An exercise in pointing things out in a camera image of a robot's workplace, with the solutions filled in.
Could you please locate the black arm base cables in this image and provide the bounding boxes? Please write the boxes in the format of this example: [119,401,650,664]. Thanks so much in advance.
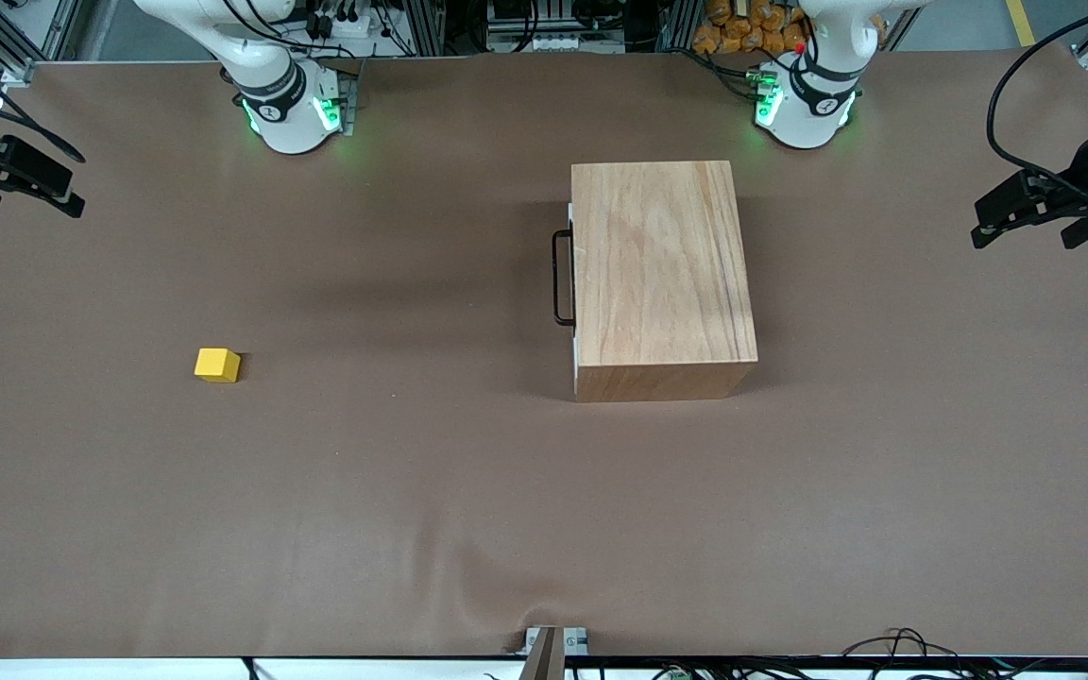
[681,42,781,105]

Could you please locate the wooden drawer with black handle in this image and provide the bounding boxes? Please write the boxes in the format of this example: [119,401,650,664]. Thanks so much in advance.
[552,200,583,398]

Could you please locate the wooden drawer cabinet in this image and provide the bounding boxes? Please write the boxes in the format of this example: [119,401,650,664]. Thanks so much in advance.
[569,161,759,404]

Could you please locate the black cable tangle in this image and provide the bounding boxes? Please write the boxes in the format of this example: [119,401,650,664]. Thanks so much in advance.
[657,626,1088,680]

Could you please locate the metal table clamp bracket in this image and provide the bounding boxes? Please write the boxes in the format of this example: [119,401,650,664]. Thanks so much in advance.
[520,625,590,680]

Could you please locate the white power strip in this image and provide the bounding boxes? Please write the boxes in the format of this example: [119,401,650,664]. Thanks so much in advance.
[492,31,627,55]

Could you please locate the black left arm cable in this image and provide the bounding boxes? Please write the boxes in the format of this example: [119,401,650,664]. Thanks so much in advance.
[986,0,1088,180]

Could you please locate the brown table mat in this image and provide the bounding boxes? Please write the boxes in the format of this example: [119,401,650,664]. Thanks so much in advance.
[0,42,1088,659]

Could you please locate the orange bag pile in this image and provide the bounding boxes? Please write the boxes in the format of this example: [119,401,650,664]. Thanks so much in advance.
[692,0,811,56]

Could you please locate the yellow cube block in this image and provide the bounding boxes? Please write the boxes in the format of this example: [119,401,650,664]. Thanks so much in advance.
[194,348,242,384]

